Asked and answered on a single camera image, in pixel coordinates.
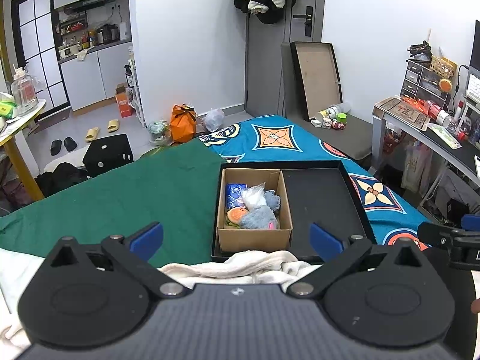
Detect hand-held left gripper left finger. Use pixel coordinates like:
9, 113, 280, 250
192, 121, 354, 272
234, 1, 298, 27
45, 222, 188, 300

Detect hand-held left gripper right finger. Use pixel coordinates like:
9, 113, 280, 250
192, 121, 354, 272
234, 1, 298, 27
288, 222, 425, 299

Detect black shallow tray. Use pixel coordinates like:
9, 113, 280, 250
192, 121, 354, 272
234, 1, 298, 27
211, 160, 377, 263

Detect light blue star plush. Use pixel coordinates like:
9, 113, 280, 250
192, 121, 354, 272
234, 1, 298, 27
263, 190, 282, 211

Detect grey-blue fuzzy plush toy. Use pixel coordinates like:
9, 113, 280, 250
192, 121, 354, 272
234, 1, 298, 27
239, 206, 281, 230

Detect brown cardboard box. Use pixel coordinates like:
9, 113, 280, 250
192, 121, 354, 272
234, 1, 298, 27
217, 168, 294, 254

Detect clear bag of white stuffing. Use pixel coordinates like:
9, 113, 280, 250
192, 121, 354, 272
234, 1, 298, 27
241, 183, 268, 209

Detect hamburger plush toy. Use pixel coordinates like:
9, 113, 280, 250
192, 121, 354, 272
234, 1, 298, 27
226, 208, 249, 229

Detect blue tissue packet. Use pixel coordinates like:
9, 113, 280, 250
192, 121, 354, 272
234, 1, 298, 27
226, 183, 248, 210

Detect green blanket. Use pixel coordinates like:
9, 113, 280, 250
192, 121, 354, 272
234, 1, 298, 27
0, 142, 226, 267

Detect beige tote bag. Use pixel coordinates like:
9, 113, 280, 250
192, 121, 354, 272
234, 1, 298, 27
400, 144, 434, 194

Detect blue patterned blanket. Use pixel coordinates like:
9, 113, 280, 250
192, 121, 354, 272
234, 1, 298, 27
197, 116, 432, 252

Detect white fleece blanket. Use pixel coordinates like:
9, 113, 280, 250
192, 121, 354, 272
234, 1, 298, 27
0, 249, 325, 350

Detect black dotted cube stool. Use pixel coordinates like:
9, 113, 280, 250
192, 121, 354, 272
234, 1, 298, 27
82, 134, 134, 179

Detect black clothes pile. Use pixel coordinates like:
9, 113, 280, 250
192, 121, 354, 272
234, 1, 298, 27
35, 162, 91, 197

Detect grey desk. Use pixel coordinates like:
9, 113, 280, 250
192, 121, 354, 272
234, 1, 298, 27
371, 97, 480, 211

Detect clear bag with greens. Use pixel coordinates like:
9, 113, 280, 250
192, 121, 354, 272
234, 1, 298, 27
147, 120, 172, 146

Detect red-labelled plastic bottle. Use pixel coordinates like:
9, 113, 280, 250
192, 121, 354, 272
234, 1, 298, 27
424, 99, 460, 128

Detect orange bag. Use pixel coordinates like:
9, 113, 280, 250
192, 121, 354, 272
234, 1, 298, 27
170, 104, 197, 144

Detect brown embossed boards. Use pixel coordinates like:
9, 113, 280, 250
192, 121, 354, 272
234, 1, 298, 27
373, 96, 432, 132

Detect orange cardboard box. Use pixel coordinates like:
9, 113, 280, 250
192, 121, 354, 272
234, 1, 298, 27
115, 82, 135, 118

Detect white bed sheet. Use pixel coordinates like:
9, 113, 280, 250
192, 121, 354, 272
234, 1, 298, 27
0, 248, 51, 331

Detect yellow-legged table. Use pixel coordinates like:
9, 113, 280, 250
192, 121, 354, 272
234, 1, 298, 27
0, 98, 47, 201

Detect white trolley rack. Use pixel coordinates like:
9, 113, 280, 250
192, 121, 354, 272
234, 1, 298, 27
125, 47, 147, 128

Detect grey drawer organizer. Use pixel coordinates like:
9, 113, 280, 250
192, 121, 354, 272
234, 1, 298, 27
399, 59, 452, 109

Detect woven basket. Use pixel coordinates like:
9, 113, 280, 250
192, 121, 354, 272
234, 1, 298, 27
429, 55, 459, 80

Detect black cardboard-lined lid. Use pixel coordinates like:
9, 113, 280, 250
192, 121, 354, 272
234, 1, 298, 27
290, 41, 344, 121

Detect white kitchen cabinet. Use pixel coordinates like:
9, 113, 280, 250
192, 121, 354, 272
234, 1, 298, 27
59, 40, 133, 112

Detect grey door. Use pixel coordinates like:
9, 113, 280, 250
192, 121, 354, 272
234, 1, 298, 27
244, 0, 327, 119

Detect black monitor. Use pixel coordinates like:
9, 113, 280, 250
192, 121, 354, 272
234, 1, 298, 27
469, 19, 480, 72

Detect glass jar with red label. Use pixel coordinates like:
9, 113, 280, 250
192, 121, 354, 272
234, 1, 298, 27
10, 65, 39, 118

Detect black door lock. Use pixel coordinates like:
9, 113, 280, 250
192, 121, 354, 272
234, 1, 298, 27
293, 5, 314, 37

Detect range hood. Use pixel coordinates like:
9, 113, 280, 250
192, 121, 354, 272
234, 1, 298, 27
63, 0, 119, 15

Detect black-framed glass door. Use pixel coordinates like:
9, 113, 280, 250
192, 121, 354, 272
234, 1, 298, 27
10, 0, 72, 110

